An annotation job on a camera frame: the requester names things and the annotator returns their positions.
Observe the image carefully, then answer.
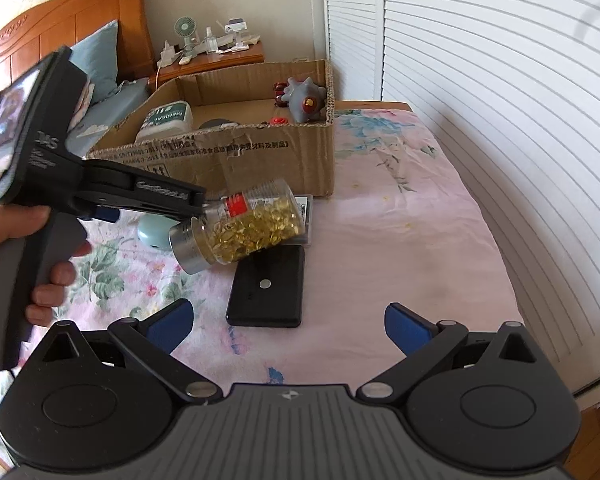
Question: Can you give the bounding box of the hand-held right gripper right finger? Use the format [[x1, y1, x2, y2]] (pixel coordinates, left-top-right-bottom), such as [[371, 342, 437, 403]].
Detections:
[[356, 302, 547, 404]]

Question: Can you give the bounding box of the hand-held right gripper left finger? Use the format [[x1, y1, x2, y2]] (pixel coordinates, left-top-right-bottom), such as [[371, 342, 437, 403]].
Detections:
[[42, 298, 218, 404]]

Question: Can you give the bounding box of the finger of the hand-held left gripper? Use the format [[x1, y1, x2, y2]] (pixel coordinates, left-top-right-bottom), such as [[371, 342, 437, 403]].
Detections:
[[125, 172, 208, 212], [92, 204, 201, 224]]

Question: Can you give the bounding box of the white plastic bottle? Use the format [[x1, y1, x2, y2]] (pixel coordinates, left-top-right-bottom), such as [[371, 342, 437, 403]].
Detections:
[[134, 101, 195, 145]]

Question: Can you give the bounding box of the clear bottle of yellow capsules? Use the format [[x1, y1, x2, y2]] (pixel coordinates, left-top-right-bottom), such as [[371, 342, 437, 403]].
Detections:
[[168, 177, 307, 276]]

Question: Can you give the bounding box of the brown cardboard box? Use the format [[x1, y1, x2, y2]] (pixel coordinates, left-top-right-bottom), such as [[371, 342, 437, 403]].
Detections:
[[86, 59, 337, 198]]

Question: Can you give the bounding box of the grey monster toy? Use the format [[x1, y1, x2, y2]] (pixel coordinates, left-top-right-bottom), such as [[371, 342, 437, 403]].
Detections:
[[279, 76, 328, 123]]

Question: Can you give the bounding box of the person's left hand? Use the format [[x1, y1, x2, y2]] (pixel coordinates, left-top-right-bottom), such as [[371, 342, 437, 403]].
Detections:
[[0, 204, 94, 328]]

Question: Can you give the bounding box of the light blue round object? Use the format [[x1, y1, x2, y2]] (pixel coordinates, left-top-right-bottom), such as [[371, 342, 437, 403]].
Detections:
[[137, 215, 181, 251]]

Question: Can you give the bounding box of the pink floral quilt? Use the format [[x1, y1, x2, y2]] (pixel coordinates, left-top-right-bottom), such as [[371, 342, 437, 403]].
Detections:
[[75, 80, 97, 123]]

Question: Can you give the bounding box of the blue sheeted bed mattress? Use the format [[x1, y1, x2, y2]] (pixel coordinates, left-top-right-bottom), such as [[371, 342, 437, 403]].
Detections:
[[67, 80, 153, 143]]

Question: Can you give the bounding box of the pink floral sheet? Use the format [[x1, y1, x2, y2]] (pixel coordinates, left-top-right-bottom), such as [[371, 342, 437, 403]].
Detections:
[[0, 105, 527, 461]]

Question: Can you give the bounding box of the black flat power bank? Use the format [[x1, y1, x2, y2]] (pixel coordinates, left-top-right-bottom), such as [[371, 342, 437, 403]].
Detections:
[[225, 245, 307, 329]]

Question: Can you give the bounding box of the blue flower print pillow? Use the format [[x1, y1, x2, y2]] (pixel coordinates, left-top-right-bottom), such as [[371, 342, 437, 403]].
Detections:
[[65, 19, 121, 106]]

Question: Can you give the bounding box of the wooden nightstand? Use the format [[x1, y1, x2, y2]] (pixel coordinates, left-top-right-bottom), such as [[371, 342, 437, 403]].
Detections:
[[147, 40, 266, 88]]

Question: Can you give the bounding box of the small grey packet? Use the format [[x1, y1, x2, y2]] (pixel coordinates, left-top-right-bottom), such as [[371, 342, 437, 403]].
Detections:
[[280, 194, 315, 248]]

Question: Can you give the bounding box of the wooden headboard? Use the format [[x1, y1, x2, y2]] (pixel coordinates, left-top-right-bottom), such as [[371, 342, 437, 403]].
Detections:
[[0, 0, 149, 83]]

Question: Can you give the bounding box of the small green desk fan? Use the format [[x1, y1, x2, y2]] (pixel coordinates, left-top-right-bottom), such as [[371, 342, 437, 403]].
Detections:
[[172, 16, 195, 56]]

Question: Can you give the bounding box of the clear phone stand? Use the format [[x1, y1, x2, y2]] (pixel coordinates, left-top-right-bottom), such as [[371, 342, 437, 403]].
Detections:
[[225, 17, 253, 46]]

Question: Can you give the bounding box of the white louvered door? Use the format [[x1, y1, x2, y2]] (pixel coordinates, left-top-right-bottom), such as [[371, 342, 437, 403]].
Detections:
[[382, 0, 600, 396], [322, 0, 385, 103]]

